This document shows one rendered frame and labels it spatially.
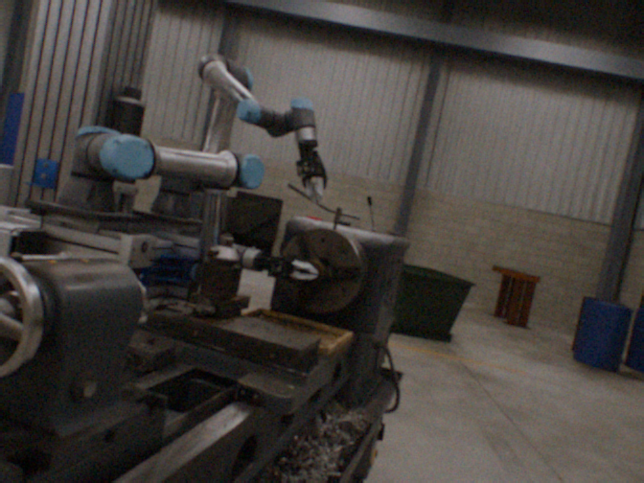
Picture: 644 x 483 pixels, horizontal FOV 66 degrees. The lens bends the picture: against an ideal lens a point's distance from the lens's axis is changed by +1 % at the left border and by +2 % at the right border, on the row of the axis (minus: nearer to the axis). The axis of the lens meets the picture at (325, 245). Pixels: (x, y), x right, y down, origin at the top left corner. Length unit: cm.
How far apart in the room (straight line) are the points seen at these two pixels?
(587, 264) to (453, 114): 467
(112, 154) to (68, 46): 59
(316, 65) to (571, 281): 779
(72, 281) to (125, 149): 75
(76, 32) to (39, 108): 27
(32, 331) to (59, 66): 134
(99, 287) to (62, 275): 5
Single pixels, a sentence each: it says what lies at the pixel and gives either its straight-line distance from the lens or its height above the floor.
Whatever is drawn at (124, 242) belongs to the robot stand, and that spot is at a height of 110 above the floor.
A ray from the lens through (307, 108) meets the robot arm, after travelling 172.
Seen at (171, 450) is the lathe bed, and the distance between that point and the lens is 88.
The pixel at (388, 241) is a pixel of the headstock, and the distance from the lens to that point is 191.
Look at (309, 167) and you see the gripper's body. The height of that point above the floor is 143.
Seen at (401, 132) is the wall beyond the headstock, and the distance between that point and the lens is 1204.
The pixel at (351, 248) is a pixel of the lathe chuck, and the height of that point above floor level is 118.
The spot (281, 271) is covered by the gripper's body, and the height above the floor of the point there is 107.
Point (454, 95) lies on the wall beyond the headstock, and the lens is 1242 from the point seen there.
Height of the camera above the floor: 127
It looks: 3 degrees down
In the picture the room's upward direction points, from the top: 11 degrees clockwise
